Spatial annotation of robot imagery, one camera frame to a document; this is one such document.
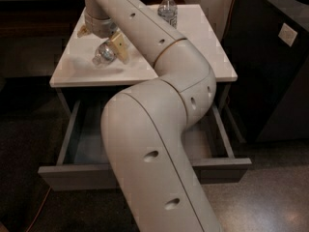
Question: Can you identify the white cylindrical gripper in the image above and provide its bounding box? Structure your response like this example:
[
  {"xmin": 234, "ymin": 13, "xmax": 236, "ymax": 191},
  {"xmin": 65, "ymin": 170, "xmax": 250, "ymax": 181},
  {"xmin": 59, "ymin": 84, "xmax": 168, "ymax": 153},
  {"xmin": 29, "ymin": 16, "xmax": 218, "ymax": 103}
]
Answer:
[{"xmin": 77, "ymin": 12, "xmax": 129, "ymax": 64}]

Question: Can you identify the clear water bottle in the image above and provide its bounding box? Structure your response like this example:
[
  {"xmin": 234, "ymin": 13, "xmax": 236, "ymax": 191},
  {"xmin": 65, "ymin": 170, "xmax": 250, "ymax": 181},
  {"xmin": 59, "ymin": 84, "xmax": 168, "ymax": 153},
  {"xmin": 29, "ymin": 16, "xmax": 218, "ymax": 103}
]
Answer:
[
  {"xmin": 92, "ymin": 41, "xmax": 119, "ymax": 66},
  {"xmin": 157, "ymin": 0, "xmax": 178, "ymax": 28}
]

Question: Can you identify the grey top drawer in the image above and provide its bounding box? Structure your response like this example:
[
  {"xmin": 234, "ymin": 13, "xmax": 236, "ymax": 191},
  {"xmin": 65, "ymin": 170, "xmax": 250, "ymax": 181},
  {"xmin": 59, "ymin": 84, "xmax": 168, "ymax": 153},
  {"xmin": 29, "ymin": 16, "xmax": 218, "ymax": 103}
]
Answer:
[{"xmin": 39, "ymin": 100, "xmax": 252, "ymax": 191}]

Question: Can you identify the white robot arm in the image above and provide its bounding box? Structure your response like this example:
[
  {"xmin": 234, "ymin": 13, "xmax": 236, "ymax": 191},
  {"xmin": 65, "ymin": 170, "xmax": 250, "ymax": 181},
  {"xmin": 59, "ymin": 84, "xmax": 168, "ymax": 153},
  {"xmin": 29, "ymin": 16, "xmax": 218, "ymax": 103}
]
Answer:
[{"xmin": 91, "ymin": 0, "xmax": 223, "ymax": 232}]

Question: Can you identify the standing clear water bottle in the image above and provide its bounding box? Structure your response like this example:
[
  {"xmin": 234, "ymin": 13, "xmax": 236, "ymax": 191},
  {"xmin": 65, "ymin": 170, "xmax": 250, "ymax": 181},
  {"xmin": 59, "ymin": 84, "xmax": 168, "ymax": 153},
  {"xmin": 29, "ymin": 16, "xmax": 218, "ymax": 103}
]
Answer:
[{"xmin": 157, "ymin": 0, "xmax": 178, "ymax": 28}]

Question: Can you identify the dark wooden bench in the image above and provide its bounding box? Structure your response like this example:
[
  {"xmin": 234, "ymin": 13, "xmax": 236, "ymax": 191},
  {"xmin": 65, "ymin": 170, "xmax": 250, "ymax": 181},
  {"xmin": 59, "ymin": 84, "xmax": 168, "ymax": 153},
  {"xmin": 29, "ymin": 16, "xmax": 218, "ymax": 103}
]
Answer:
[{"xmin": 0, "ymin": 0, "xmax": 185, "ymax": 40}]

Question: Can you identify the black cabinet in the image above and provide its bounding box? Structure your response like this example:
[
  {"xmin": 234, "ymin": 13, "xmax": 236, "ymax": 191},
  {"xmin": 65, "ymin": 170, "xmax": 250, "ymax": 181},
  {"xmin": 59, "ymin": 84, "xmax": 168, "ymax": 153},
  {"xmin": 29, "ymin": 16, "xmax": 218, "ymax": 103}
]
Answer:
[{"xmin": 222, "ymin": 0, "xmax": 309, "ymax": 142}]

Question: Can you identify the white wall plate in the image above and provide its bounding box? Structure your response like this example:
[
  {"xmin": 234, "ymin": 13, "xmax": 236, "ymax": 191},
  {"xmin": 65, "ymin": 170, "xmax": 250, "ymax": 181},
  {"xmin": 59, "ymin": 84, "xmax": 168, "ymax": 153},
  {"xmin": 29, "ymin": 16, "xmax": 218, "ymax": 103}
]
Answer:
[{"xmin": 278, "ymin": 23, "xmax": 297, "ymax": 46}]

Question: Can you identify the orange cable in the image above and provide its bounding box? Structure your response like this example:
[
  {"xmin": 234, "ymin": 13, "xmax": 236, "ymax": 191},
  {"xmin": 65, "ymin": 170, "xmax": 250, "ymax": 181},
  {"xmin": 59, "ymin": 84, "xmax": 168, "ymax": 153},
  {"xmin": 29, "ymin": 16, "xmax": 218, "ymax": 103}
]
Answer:
[{"xmin": 24, "ymin": 0, "xmax": 247, "ymax": 232}]

